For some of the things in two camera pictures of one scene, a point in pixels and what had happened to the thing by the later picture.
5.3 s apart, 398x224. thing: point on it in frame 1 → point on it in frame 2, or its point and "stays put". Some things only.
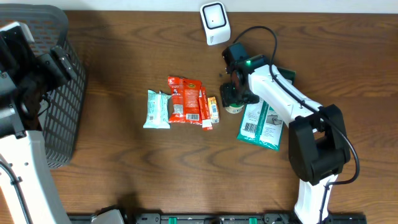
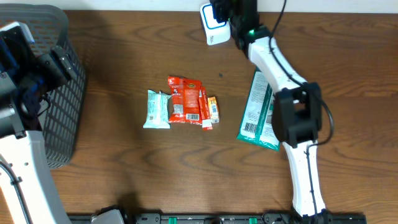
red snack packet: [185, 106] stays put
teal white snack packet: [157, 113] stays put
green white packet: [259, 124] stays put
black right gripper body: [231, 94] → [223, 12]
